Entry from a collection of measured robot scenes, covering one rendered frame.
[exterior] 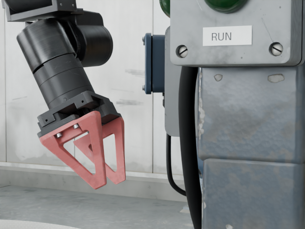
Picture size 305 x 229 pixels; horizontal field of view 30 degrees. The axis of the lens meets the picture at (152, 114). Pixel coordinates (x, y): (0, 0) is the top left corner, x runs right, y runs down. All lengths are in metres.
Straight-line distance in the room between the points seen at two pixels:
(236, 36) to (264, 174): 0.10
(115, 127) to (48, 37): 0.14
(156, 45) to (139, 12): 5.40
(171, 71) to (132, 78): 5.41
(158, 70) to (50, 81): 0.24
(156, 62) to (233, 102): 0.47
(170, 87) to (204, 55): 0.48
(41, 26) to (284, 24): 0.39
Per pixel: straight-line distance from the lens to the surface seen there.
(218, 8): 0.34
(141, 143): 6.22
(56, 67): 0.65
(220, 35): 0.34
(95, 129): 0.60
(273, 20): 0.34
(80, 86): 0.65
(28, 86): 6.99
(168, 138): 0.90
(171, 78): 0.83
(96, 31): 0.73
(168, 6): 0.37
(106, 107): 0.66
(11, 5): 0.70
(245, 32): 0.34
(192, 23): 0.35
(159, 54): 0.85
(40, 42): 0.67
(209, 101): 0.39
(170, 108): 0.83
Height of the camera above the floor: 1.23
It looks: 3 degrees down
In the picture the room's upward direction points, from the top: straight up
